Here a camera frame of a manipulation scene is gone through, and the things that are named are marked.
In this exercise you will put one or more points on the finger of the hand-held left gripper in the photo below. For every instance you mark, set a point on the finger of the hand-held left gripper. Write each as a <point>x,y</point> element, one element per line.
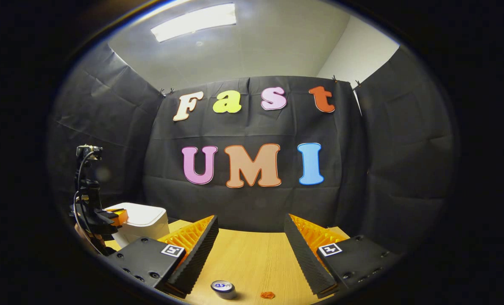
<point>120,217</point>

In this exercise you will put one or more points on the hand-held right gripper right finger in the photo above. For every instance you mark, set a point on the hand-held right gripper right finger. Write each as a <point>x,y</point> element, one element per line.
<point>304,258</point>

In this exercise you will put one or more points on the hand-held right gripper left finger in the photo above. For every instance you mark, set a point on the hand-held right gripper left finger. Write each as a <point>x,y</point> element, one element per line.
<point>194,254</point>

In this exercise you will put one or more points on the white desktop garbage bin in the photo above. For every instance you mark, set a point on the white desktop garbage bin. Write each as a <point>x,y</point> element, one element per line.
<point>143,222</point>

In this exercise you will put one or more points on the blue pop can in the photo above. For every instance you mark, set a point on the blue pop can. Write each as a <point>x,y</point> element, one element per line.
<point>223,289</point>

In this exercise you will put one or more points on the orange paper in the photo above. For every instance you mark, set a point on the orange paper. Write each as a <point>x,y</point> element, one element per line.
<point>267,295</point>

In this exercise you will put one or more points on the wooden desktop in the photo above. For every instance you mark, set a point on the wooden desktop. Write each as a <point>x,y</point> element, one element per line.
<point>252,262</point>

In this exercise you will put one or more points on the black backdrop cloth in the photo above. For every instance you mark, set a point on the black backdrop cloth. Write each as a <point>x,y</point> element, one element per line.
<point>252,203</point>

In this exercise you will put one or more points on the ceiling light panel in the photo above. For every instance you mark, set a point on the ceiling light panel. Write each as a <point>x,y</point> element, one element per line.
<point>192,21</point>

